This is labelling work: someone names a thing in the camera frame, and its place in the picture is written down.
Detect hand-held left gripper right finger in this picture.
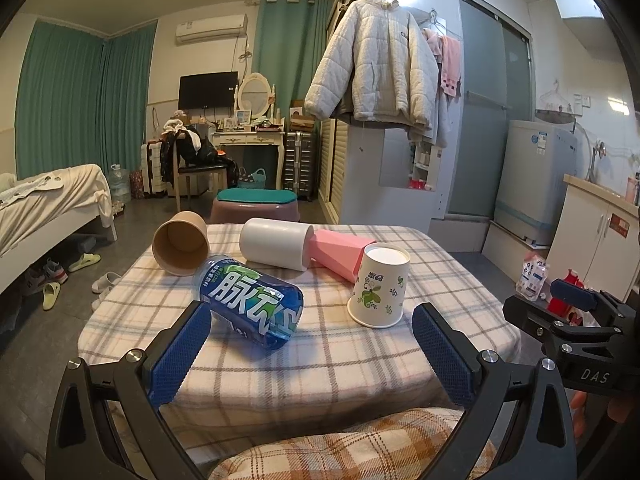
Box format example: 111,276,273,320
411,303,593,480

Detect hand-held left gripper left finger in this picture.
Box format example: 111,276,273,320
45,302,213,480

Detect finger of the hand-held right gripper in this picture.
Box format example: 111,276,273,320
501,294,576,361
550,279,633,328

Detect white paper cup green print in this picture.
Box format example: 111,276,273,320
347,242,412,329

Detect brown paper cup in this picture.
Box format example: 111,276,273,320
151,211,211,277

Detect pink faceted cup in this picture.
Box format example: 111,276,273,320
307,229,377,285

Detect plain white cup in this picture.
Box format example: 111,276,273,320
239,217,316,272

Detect person's right hand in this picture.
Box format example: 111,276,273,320
570,390,638,438

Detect red bottle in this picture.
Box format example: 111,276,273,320
547,269,587,327

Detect clear plastic packet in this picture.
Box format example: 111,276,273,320
517,252,551,302

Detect white sink cabinet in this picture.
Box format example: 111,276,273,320
545,174,640,302

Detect blue drink bottle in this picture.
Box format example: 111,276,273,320
191,254,306,356

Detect checked tablecloth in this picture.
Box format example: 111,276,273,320
77,222,521,461

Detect white washing machine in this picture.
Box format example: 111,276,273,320
494,120,592,248

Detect orange plaid cloth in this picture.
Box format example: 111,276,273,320
207,407,496,480

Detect metal faucet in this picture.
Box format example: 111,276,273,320
586,141,607,183

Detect grey sneaker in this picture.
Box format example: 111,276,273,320
42,258,68,284
19,267,47,297

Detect purple stool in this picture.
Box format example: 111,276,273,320
210,190,301,225

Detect green stool cushion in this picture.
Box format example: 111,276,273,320
216,188,286,205

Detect clear water jug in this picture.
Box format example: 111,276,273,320
107,164,132,204

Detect dark wooden chair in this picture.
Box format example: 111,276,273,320
172,132,228,212

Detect teal basket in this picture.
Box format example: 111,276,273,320
237,167,267,191

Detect white wardrobe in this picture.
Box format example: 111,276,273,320
315,0,461,235

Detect bed with beige cover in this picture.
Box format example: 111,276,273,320
0,162,118,295

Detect frosted glass door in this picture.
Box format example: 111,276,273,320
445,0,533,221

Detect pile of clothes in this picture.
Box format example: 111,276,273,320
159,117,238,186

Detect white dressing table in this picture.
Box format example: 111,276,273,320
209,127,287,193

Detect dark ribbed suitcase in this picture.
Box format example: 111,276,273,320
282,131,318,197

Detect pink towel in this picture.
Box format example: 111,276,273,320
422,27,463,98

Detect green curtain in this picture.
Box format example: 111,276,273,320
15,20,107,177
102,25,159,171
255,0,335,126

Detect black television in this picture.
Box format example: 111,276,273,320
178,71,239,110

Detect cardboard boxes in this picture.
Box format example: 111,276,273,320
289,105,319,134

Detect oval white mirror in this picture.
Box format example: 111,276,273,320
236,72,277,122

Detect white puffer jacket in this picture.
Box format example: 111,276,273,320
304,0,441,141

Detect white air conditioner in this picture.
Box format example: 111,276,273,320
175,14,249,45

